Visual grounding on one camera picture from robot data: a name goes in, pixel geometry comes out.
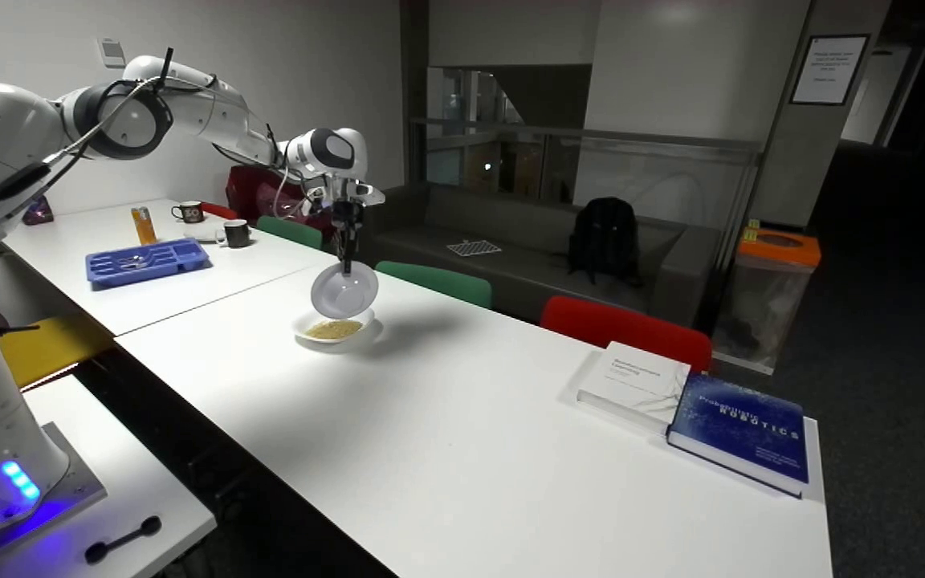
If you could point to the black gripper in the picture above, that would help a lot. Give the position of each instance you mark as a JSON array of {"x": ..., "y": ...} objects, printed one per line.
[{"x": 346, "y": 205}]

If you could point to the white bowl with green rim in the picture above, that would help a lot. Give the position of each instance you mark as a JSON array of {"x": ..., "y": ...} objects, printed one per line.
[{"x": 343, "y": 295}]

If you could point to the brown rice grains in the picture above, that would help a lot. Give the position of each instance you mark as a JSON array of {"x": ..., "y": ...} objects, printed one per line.
[{"x": 335, "y": 331}]

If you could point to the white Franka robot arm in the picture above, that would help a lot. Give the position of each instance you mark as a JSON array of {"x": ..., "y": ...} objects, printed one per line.
[{"x": 2, "y": 139}]

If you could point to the wide green chair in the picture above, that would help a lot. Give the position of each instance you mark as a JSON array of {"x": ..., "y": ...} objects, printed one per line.
[{"x": 291, "y": 228}]

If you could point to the small green chair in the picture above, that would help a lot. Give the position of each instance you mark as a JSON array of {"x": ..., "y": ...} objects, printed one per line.
[{"x": 440, "y": 283}]

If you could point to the dark red chair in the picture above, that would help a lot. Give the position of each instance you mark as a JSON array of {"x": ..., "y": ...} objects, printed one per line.
[{"x": 255, "y": 193}]

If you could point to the white and black mug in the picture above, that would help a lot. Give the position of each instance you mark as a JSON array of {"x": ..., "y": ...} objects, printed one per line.
[{"x": 234, "y": 231}]

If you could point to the checked mat on sofa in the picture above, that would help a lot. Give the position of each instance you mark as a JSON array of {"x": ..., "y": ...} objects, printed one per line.
[{"x": 472, "y": 249}]

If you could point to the small dark cup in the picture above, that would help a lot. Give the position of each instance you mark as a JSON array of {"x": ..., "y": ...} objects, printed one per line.
[{"x": 187, "y": 214}]

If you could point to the dark grey sofa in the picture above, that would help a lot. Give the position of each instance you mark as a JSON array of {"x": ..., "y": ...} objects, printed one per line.
[{"x": 527, "y": 228}]

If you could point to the blue compartment tray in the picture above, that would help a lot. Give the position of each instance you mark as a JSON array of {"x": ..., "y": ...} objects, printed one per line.
[{"x": 145, "y": 265}]

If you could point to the brown wooden block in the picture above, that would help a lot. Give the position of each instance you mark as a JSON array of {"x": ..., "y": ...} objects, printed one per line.
[{"x": 142, "y": 227}]

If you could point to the black backpack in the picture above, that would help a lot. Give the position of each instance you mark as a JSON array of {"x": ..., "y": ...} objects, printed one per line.
[{"x": 602, "y": 241}]

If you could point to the black smartphone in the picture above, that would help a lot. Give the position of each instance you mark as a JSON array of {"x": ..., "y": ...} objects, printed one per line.
[{"x": 39, "y": 209}]

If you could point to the white paper box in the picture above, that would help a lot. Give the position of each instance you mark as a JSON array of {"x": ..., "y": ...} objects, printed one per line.
[{"x": 627, "y": 388}]

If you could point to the yellow notepad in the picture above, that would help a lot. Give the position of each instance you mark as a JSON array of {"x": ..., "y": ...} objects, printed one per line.
[{"x": 48, "y": 349}]

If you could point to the black dumbbell-shaped tool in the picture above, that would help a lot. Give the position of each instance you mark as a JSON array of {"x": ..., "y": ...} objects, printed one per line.
[{"x": 119, "y": 540}]

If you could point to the clear bin with orange lid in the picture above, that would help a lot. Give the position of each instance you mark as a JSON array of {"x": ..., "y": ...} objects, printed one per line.
[{"x": 768, "y": 295}]

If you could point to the blue hardcover book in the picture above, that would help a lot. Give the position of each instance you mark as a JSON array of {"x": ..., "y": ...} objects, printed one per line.
[{"x": 747, "y": 431}]

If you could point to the white wall switch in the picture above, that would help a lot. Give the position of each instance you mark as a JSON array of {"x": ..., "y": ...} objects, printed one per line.
[{"x": 112, "y": 54}]

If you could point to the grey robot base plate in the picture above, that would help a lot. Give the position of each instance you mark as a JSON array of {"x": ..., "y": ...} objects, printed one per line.
[{"x": 72, "y": 485}]

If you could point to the framed wall notice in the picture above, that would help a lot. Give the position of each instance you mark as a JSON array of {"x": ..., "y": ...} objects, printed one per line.
[{"x": 827, "y": 68}]

